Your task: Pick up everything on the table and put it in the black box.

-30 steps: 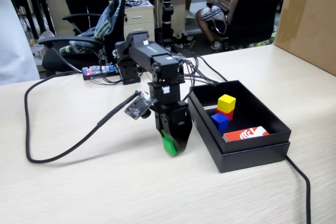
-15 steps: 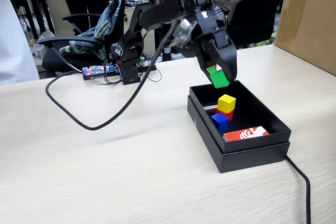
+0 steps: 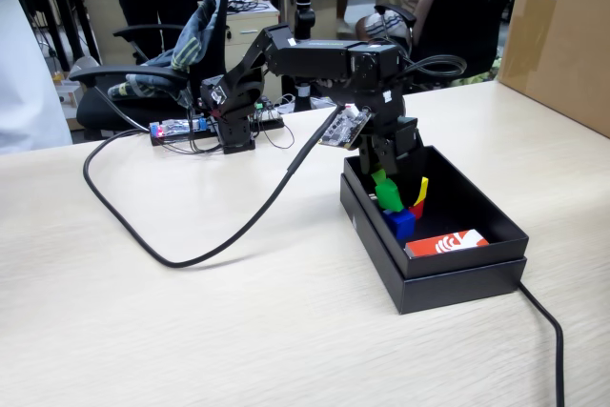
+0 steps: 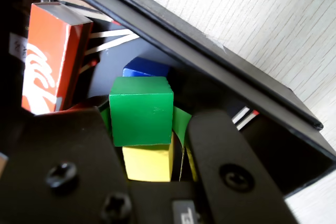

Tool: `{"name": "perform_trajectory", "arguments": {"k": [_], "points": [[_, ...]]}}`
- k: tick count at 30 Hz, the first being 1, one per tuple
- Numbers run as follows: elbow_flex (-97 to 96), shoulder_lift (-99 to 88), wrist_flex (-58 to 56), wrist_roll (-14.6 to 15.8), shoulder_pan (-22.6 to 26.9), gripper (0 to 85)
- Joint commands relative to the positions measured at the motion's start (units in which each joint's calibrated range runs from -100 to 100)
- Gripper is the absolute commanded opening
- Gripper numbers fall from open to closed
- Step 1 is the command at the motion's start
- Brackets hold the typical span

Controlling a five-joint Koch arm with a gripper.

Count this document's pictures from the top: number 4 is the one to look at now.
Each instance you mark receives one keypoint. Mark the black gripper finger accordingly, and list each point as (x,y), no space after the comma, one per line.
(57,155)
(223,155)

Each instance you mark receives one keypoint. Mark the yellow wooden cube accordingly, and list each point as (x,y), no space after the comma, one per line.
(147,162)

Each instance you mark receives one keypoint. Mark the green wooden cube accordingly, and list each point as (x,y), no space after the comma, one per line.
(141,113)

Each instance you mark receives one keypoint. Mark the blue wooden cube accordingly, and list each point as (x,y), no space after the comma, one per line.
(147,68)

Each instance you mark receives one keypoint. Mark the black cardboard box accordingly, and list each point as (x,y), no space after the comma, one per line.
(275,155)

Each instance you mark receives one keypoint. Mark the red box white logo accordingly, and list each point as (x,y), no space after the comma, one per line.
(47,51)

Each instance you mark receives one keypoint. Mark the black open box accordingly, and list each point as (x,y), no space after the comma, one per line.
(199,39)

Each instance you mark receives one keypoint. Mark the red-tipped matchstick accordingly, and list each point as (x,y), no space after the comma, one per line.
(76,3)
(113,34)
(92,64)
(241,115)
(110,45)
(246,121)

